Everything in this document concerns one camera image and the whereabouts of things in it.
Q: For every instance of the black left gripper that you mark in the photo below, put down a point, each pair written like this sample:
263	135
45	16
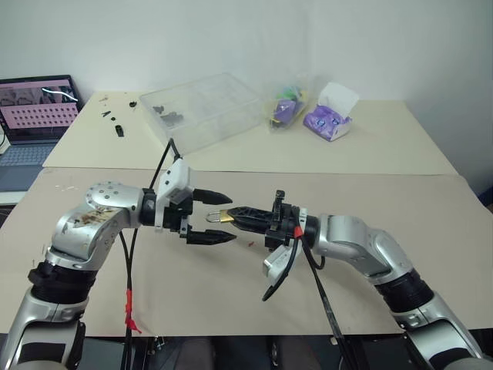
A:
175	219

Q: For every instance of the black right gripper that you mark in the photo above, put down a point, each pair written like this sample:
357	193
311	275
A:
281	227

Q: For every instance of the brass padlock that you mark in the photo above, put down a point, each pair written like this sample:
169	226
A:
225	217

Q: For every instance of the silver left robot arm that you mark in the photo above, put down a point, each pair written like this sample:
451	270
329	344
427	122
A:
77	235

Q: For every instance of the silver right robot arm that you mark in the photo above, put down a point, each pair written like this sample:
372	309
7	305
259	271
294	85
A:
358	239

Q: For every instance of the clear plastic storage box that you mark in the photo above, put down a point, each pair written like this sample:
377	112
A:
204	112

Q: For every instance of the black parts in clear box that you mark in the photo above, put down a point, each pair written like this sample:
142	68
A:
169	115

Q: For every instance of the clear bag of colourful items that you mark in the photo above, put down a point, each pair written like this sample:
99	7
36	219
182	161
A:
287	106

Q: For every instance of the purple tissue pack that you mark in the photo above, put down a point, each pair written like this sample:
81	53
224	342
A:
329	115

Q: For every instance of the open laptop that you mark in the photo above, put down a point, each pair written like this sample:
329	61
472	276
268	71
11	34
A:
36	112

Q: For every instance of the blue object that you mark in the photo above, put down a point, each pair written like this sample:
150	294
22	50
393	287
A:
486	192

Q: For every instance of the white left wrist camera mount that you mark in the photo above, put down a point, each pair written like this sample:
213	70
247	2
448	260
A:
176	181

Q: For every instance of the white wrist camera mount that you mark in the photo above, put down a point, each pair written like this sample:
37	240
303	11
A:
276	265
176	181

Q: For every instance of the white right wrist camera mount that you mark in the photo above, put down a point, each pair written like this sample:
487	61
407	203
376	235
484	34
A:
276	265

